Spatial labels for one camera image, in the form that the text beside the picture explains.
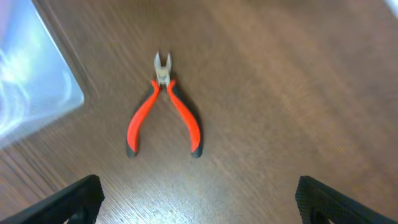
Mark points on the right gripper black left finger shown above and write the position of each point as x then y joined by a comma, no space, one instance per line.
79,203

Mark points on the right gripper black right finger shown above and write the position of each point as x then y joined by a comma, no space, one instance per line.
319,203

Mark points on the clear plastic storage box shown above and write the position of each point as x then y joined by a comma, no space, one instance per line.
37,85

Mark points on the red handled pliers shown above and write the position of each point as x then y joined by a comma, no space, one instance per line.
182,104

